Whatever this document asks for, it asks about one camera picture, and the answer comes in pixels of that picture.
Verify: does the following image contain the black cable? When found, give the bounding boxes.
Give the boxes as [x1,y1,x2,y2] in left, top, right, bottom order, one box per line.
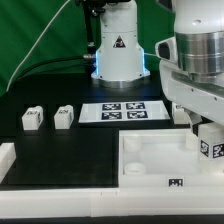
[16,55,98,81]

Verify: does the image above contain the white obstacle fence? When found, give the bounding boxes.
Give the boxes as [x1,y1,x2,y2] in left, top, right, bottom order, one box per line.
[0,143,224,219]

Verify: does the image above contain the white cable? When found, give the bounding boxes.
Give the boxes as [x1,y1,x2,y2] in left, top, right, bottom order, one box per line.
[5,0,72,93]

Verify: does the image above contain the paper sheet with four tags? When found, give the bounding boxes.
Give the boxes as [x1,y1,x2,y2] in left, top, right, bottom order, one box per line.
[79,101,170,123]

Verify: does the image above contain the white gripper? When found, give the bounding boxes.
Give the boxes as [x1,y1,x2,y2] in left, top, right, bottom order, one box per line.
[155,35,224,135]

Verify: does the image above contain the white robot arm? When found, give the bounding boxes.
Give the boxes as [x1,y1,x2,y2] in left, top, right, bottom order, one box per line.
[92,0,224,126]

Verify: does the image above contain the white square tabletop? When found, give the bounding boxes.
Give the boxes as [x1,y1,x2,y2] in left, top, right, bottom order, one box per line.
[119,129,224,188]

